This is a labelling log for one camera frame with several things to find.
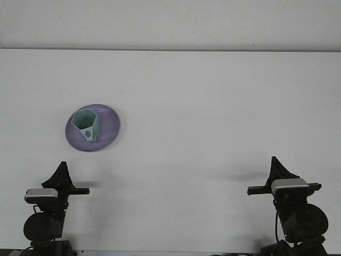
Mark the pale blue faceted cup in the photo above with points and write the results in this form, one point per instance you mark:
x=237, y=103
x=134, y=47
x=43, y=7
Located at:
x=85, y=121

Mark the pale purple round plate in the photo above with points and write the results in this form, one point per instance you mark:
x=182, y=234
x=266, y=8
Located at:
x=109, y=125

